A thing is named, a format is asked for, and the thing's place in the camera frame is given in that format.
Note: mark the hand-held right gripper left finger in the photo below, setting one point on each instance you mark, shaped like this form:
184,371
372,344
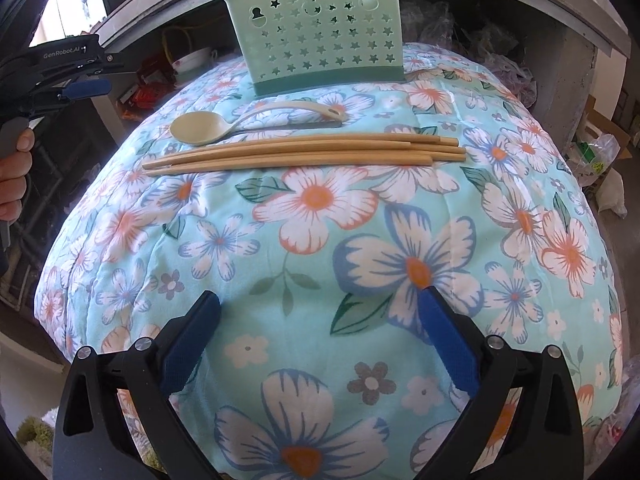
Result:
185,355

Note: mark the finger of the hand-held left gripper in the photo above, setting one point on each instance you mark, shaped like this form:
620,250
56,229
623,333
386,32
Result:
87,89
120,60

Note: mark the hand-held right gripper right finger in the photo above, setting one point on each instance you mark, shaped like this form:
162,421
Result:
447,345

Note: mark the beige plastic spoon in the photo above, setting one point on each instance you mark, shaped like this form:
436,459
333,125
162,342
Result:
197,127

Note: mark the wooden chopstick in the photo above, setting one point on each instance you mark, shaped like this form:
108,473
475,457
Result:
455,158
160,163
450,143
430,138
422,161
457,150

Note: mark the green plastic utensil holder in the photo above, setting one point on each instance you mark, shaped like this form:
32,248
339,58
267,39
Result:
320,35

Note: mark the person's left hand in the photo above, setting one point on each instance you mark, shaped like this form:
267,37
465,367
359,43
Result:
15,180

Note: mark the red snack packets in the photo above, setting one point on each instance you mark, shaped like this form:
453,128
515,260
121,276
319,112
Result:
147,92

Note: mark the white floral bowl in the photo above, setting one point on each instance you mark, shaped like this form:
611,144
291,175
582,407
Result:
192,60

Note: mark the floral blanket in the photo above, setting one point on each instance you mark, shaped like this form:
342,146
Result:
310,260

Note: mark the green shaggy rug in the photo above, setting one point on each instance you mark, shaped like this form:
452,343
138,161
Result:
35,432

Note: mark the white plastic bag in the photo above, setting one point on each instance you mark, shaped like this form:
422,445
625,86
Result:
600,160

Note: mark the cardboard box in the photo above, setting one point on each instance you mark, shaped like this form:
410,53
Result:
607,120

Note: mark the pile of clear plastic bags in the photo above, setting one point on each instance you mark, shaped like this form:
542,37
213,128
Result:
475,45

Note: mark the concrete kitchen counter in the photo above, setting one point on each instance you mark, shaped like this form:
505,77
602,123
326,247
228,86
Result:
525,0

